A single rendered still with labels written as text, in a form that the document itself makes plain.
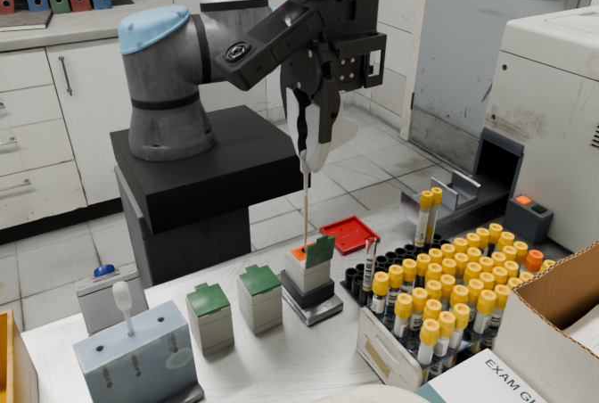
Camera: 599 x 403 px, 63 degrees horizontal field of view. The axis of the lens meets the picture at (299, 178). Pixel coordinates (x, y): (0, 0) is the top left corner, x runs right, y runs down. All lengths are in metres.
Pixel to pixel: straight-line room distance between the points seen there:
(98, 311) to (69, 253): 1.70
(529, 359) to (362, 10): 0.36
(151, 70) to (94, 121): 1.41
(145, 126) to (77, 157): 1.43
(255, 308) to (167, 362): 0.12
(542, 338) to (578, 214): 0.33
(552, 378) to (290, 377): 0.26
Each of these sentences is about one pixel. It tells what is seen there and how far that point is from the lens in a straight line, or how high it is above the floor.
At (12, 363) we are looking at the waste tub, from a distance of 0.54.
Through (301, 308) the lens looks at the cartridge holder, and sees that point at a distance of 0.63.
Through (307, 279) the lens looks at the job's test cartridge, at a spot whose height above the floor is 0.93.
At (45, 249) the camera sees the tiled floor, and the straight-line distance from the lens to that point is 2.38.
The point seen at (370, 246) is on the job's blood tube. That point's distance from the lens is 0.60.
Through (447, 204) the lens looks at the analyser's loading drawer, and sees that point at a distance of 0.79.
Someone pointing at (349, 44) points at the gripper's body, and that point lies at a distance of 0.48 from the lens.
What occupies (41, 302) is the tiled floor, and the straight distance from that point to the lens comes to 2.12.
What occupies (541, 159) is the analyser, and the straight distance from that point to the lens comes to 0.81.
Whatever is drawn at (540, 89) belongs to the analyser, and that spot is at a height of 1.09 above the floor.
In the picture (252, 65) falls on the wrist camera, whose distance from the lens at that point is 0.44.
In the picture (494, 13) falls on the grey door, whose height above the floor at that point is 0.84.
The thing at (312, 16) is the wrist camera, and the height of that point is 1.24.
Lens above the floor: 1.34
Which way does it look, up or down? 31 degrees down
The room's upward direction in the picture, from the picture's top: straight up
